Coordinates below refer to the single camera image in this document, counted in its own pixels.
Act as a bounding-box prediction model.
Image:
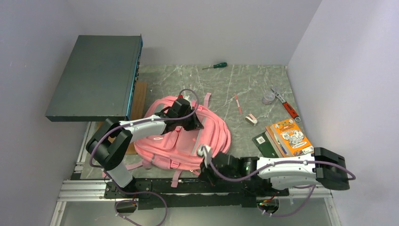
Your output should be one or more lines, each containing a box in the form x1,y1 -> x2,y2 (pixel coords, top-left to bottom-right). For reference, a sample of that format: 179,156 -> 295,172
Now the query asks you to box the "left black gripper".
176,106 -> 203,131

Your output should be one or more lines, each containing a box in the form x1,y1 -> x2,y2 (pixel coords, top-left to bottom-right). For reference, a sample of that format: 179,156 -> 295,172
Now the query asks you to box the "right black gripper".
198,154 -> 239,185

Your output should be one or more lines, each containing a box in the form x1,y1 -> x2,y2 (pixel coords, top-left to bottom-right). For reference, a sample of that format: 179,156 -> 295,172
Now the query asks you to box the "pink student backpack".
124,93 -> 231,187

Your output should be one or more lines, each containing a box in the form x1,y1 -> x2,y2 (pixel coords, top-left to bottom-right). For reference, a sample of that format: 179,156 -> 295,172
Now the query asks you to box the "pink pencil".
235,94 -> 243,115

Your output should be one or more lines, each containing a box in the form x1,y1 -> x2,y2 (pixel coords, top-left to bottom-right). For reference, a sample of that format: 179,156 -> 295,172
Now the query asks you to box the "pink white stapler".
245,113 -> 258,126

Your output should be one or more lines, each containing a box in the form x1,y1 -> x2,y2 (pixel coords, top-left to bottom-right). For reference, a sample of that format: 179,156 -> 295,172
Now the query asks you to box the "clear tape roll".
262,91 -> 275,105

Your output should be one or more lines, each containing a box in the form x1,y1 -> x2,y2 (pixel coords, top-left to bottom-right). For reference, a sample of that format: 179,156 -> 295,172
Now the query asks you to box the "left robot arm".
86,97 -> 203,198

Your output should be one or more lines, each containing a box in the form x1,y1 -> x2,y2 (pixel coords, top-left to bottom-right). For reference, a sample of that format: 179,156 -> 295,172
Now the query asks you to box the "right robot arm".
197,145 -> 356,195

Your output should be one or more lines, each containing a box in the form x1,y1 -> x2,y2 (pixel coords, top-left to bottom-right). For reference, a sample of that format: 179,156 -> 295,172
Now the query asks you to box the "wooden board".
91,81 -> 148,156

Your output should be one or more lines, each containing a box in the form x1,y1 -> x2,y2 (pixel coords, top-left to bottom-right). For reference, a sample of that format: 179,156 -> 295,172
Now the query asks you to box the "dark green book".
252,132 -> 282,158

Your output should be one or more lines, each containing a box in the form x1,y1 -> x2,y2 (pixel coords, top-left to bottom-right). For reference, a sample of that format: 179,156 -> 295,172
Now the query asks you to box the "orange comic book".
270,118 -> 314,157

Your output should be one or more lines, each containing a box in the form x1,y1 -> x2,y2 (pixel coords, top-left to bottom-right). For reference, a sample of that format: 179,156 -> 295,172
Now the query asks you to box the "red adjustable wrench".
271,87 -> 301,122

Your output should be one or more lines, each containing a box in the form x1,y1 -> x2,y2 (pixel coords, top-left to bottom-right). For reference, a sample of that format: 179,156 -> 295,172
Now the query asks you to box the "dark grey flat box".
45,35 -> 143,122

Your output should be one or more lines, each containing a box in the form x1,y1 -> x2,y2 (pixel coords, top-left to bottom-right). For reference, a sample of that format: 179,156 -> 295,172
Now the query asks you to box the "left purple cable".
88,89 -> 200,226

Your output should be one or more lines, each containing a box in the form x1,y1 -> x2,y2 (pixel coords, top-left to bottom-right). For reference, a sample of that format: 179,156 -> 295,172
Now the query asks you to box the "purple cable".
204,154 -> 357,218
88,89 -> 200,226

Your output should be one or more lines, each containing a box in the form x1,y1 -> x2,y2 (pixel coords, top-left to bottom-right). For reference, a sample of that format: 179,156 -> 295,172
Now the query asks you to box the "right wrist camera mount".
197,145 -> 212,165

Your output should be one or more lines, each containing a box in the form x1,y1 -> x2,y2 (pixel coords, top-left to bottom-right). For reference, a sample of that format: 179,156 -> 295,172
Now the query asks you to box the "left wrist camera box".
176,97 -> 192,105

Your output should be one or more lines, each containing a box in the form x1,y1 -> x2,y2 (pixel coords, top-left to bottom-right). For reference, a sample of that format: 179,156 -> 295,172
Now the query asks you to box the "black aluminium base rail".
57,176 -> 331,210

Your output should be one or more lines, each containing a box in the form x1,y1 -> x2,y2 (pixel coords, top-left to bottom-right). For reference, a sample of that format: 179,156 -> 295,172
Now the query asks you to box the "green handled screwdriver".
203,62 -> 228,70

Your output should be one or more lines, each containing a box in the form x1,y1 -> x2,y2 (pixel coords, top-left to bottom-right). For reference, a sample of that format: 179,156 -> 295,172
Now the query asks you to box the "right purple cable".
204,154 -> 357,218

